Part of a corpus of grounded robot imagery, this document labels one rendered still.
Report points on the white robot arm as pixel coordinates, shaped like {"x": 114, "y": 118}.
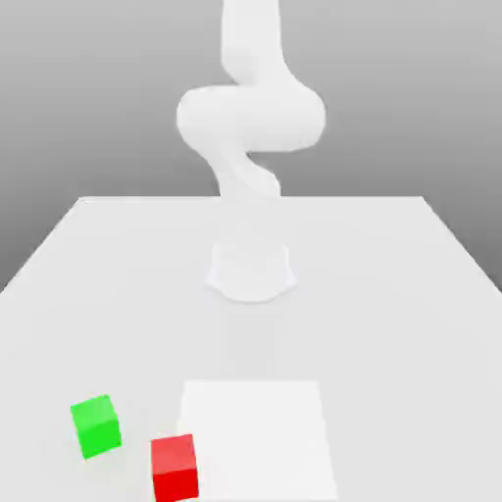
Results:
{"x": 251, "y": 117}

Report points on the small red cube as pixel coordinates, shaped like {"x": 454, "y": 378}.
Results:
{"x": 174, "y": 468}

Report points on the small green cube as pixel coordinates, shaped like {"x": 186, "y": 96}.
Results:
{"x": 97, "y": 427}

